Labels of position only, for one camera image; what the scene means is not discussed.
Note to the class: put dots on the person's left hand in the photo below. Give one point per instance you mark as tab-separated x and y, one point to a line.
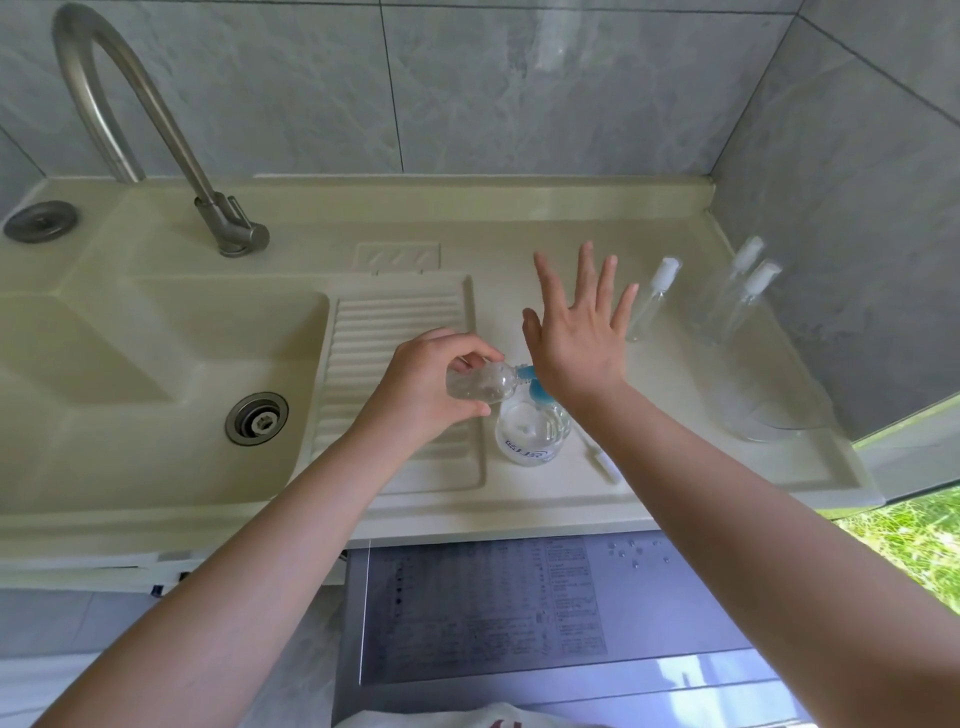
412	390

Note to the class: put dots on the person's right hand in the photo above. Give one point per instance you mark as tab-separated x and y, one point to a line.
577	352

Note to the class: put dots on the small clear bottle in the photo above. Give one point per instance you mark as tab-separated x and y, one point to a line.
652	296
733	322
487	382
716	300

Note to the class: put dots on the clear hand sanitizer pump bottle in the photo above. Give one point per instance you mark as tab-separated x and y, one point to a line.
532	435

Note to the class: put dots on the white spray cap with tube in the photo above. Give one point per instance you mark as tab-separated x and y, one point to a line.
604	461
748	253
762	277

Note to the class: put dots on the person's right forearm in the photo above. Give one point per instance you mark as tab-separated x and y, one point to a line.
772	547

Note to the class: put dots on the person's left forearm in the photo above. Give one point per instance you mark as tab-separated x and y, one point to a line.
202	585

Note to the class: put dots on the person's white shirt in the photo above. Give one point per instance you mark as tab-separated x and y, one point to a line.
450	718

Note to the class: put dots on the steel sink drain strainer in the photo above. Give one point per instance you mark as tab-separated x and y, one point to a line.
256	418

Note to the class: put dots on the grey washing machine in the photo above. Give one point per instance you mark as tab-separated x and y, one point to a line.
660	615

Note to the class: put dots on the cream sink with washboard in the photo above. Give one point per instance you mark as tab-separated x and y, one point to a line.
90	360

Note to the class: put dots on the curved steel faucet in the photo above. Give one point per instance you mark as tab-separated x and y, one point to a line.
172	127

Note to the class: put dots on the glass window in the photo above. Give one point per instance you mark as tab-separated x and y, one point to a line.
915	517

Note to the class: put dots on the white cabinet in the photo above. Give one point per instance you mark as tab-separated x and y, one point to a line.
75	577

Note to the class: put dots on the round steel hole cover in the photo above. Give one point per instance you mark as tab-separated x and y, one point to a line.
40	221

